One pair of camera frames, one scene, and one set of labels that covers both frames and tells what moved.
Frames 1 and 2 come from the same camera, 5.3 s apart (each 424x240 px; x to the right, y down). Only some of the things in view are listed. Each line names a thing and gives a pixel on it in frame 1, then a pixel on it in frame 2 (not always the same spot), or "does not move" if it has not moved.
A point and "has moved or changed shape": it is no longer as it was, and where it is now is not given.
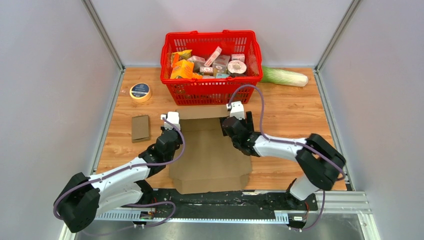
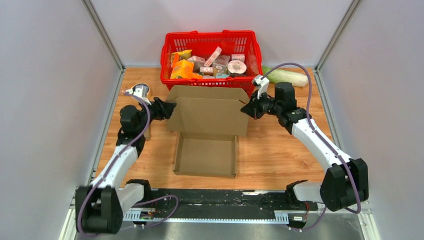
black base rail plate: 290,206 does not move
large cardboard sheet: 210,161 has moved or changed shape
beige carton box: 221,62 does not move
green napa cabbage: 272,75 does not move
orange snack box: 183,68 does not move
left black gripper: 180,141 -> 162,110
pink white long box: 212,57 does not move
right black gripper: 247,123 -> 251,109
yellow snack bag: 185,55 does not move
